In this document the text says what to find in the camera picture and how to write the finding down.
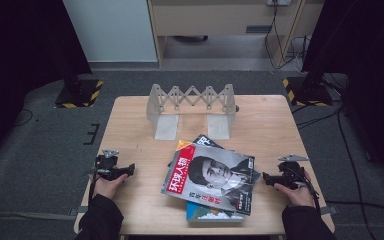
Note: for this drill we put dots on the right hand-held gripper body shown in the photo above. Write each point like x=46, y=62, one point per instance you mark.
x=290, y=175

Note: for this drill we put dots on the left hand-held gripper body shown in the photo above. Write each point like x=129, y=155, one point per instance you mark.
x=108, y=168

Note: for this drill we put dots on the portrait cover magazine red banner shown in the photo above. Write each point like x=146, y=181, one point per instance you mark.
x=213, y=176

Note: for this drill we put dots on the thick blue book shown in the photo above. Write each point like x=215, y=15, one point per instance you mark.
x=210, y=215

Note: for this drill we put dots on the dark illustrated cover magazine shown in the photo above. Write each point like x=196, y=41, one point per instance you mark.
x=206, y=140

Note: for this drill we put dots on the grey metal expandable book rack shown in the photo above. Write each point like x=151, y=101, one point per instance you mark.
x=190, y=100

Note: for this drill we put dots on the person's left hand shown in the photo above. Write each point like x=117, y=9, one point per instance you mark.
x=105, y=187

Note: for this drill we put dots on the person's right hand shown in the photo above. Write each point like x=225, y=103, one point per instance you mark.
x=300, y=197

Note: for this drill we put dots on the grey tape tab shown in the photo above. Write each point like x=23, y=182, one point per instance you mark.
x=330, y=210
x=76, y=210

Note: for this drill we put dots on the black stand base hazard stripes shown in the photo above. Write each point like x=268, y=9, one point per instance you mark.
x=83, y=96
x=308, y=95

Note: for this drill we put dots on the white cabinet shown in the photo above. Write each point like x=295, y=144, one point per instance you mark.
x=110, y=30

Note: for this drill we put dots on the light wooden cabinet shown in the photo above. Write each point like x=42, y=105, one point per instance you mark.
x=213, y=18

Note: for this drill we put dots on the white power strip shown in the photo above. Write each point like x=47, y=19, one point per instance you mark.
x=279, y=2

